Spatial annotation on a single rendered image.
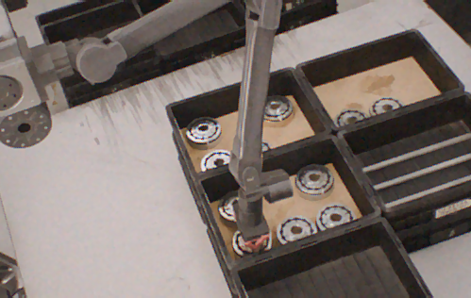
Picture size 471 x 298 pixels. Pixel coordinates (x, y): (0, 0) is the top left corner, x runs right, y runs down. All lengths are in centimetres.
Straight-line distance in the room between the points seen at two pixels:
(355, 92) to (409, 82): 17
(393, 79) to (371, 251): 63
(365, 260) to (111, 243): 73
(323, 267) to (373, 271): 12
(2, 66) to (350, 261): 96
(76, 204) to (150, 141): 31
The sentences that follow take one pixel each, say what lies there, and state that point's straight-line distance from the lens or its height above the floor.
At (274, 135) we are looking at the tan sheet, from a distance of 222.
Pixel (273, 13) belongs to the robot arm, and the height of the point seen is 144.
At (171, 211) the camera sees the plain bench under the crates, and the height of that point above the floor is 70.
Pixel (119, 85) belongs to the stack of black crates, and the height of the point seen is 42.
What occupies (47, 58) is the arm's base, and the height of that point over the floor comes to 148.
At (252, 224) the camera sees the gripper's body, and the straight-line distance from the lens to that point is 184.
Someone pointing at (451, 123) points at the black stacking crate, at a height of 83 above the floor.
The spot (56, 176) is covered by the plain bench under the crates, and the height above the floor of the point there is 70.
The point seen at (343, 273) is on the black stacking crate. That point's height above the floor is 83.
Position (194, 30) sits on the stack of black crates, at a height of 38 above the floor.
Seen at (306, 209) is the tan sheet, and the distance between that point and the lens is 204.
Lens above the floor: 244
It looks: 47 degrees down
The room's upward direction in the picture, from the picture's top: 9 degrees counter-clockwise
